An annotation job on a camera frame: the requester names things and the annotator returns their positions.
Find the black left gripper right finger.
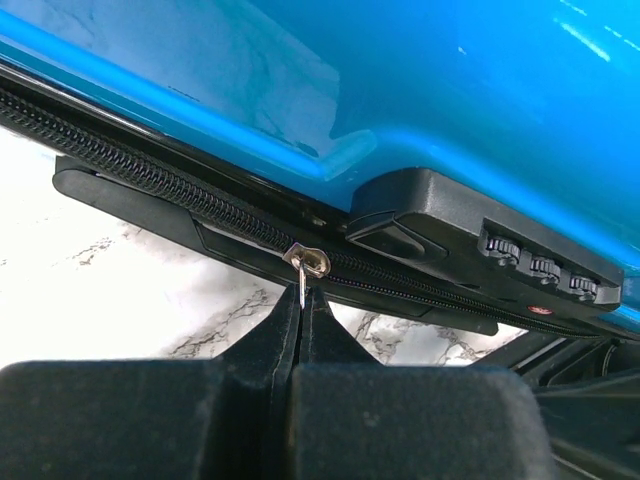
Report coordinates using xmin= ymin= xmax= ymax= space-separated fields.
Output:
xmin=289 ymin=288 xmax=555 ymax=479

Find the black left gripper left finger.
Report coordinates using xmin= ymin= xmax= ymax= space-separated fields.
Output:
xmin=1 ymin=286 xmax=300 ymax=479

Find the blue fish print suitcase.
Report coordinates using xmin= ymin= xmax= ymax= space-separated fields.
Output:
xmin=1 ymin=1 xmax=639 ymax=340

